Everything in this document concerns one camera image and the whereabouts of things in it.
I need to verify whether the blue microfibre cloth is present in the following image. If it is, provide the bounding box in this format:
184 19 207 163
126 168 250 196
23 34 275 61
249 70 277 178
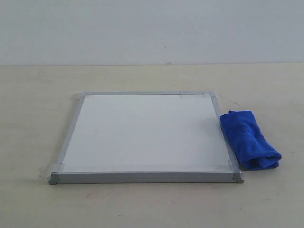
220 110 282 170

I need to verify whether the clear tape back right corner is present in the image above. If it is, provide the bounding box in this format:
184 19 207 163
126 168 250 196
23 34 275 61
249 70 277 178
179 91 217 99

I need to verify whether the clear tape corner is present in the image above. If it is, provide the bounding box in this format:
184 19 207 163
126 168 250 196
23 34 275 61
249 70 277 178
39 163 64 179
215 159 241 173
179 91 217 99
72 93 86 100

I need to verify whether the clear tape back left corner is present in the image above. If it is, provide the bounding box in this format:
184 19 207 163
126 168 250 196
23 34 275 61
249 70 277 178
72 93 86 100

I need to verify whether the clear tape front right corner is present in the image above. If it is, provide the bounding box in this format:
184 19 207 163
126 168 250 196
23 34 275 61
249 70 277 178
215 159 241 173

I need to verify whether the clear tape front left corner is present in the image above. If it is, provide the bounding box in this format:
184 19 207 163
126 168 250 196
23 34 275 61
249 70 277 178
39 163 64 179

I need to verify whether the white board with aluminium frame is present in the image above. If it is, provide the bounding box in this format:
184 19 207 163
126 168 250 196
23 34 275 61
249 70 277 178
48 91 244 185

